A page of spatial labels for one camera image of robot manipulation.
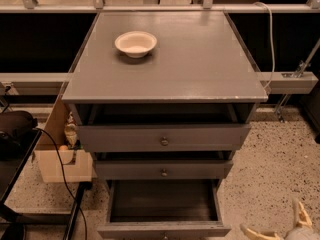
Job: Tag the grey middle drawer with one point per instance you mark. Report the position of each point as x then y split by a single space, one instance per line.
163 169

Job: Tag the upper aluminium rail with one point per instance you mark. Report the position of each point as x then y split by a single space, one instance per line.
227 8

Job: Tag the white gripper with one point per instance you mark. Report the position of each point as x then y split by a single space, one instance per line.
301 234

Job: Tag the grey bottom drawer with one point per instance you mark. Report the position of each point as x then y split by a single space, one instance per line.
163 209

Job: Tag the metal diagonal strut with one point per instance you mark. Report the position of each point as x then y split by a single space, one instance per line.
295 77

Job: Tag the grey top drawer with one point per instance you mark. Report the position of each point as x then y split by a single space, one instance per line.
163 138

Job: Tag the white paper bowl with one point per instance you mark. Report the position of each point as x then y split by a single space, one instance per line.
136 44

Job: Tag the cardboard box with items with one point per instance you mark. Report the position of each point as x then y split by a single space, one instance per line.
56 161

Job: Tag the black table frame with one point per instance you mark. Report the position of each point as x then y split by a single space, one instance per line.
20 190

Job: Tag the black bag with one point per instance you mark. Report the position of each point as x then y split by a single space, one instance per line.
14 125

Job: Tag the lower aluminium rail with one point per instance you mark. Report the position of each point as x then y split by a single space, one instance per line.
53 83

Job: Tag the aluminium rail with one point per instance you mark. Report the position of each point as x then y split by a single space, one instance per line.
53 83
227 8

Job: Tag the grey wooden drawer cabinet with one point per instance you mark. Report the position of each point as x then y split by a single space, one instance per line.
196 74

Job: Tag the grey drawer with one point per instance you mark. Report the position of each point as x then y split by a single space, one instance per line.
163 138
163 209
163 169

